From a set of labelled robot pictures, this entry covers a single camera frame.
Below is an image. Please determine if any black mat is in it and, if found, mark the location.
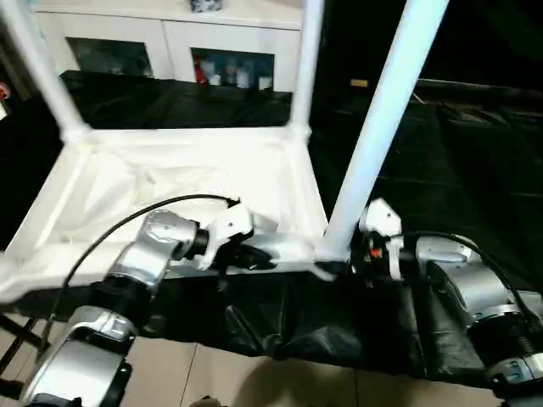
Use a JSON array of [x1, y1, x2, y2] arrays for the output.
[[0, 70, 543, 389]]

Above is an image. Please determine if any long black bar device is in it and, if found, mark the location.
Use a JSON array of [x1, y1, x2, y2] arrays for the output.
[[414, 79, 543, 101]]

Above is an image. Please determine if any white glass-door cabinet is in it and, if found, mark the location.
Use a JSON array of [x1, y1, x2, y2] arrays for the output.
[[33, 0, 306, 92]]

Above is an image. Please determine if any black folding frame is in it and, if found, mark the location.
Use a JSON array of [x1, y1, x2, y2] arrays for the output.
[[0, 311, 54, 402]]

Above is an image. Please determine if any white plastic table leg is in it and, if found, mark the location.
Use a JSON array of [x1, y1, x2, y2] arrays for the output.
[[314, 0, 451, 262], [289, 0, 327, 143], [0, 0, 91, 145]]

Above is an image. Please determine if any grey curtain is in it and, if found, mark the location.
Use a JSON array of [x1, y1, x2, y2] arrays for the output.
[[0, 16, 56, 103]]

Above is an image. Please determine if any dark grey bundle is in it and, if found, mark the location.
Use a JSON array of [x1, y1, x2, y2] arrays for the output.
[[189, 0, 232, 14]]

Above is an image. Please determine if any white plastic table top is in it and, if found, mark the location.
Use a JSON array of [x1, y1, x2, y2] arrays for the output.
[[0, 125, 353, 304]]

